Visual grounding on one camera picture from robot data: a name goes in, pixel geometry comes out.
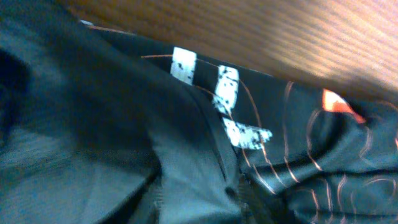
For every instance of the black orange patterned jersey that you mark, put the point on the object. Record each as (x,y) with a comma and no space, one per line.
(103,127)

